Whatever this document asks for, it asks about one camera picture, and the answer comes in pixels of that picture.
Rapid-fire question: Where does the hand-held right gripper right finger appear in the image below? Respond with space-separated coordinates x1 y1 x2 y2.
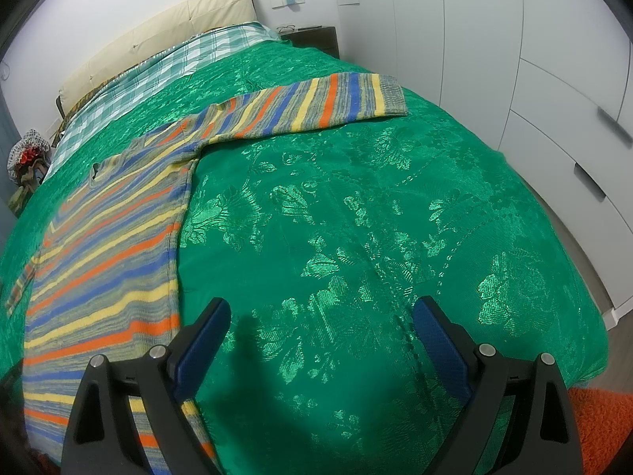
413 296 584 475

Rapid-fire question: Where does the orange shaggy rug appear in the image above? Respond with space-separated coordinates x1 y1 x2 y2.
566 386 633 475

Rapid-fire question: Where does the green floral bedspread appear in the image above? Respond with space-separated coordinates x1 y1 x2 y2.
0 40 609 475

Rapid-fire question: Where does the striped knit sweater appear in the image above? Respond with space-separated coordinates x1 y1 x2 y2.
5 73 409 475

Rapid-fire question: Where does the green checked blanket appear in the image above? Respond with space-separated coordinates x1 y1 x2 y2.
47 22 282 174

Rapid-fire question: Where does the cream padded headboard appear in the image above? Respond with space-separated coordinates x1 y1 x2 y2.
57 0 255 110

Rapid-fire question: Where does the white wardrobe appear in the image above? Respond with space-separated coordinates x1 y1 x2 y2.
331 0 633 317

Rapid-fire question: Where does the dark wooden nightstand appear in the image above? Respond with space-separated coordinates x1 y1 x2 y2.
282 26 341 59

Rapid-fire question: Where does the floral fabric bundle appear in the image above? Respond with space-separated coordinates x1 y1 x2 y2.
7 129 55 213

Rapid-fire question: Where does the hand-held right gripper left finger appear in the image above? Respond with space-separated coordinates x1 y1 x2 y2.
59 297 233 475

